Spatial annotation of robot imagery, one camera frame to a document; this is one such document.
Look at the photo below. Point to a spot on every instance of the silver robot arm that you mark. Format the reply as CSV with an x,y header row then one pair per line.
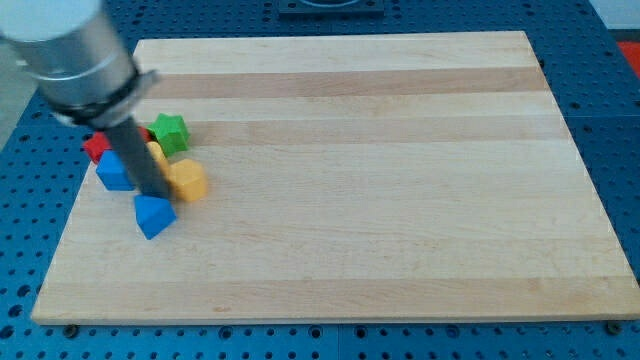
x,y
81,65

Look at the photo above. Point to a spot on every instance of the blue cube block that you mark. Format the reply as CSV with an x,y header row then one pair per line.
x,y
112,173

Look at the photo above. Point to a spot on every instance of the wooden board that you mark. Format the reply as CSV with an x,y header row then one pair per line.
x,y
374,178

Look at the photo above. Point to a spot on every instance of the yellow hexagon block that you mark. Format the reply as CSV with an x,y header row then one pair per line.
x,y
188,180

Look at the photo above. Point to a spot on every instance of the green star block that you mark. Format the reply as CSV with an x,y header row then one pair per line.
x,y
171,133

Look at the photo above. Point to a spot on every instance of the yellow block behind rod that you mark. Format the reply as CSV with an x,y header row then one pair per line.
x,y
159,157

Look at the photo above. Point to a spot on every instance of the blue pentagon block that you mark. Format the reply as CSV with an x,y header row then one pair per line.
x,y
153,215

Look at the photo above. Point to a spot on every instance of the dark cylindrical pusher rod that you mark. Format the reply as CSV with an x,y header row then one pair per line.
x,y
142,169

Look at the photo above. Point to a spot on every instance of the red block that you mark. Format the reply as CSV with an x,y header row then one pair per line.
x,y
98,144

